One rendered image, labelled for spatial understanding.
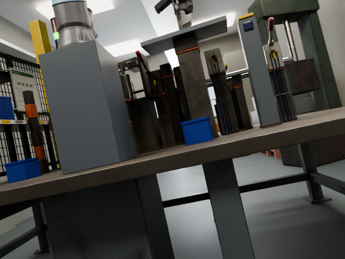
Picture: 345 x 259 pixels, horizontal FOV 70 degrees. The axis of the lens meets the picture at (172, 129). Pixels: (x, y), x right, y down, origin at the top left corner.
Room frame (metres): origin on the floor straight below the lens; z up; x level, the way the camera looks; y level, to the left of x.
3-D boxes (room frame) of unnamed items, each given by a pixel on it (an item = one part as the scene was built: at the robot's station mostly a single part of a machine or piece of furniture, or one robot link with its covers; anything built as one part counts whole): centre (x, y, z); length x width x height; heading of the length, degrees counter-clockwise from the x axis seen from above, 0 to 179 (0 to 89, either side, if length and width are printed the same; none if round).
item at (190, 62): (1.07, -0.14, 0.92); 0.10 x 0.08 x 0.45; 77
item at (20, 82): (1.78, 0.98, 1.30); 0.23 x 0.02 x 0.31; 167
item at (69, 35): (0.89, 0.27, 1.15); 0.15 x 0.15 x 0.10
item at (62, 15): (0.89, 0.27, 1.27); 0.13 x 0.12 x 0.14; 5
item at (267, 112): (1.01, -0.39, 0.92); 0.08 x 0.08 x 0.44; 77
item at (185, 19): (1.04, -0.15, 1.21); 0.06 x 0.03 x 0.09; 86
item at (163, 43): (1.07, -0.14, 1.16); 0.37 x 0.14 x 0.02; 77
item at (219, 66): (1.20, -0.27, 0.90); 0.13 x 0.08 x 0.41; 167
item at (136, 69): (1.27, 0.15, 0.95); 0.18 x 0.13 x 0.49; 77
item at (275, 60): (1.14, -0.53, 0.88); 0.12 x 0.07 x 0.36; 167
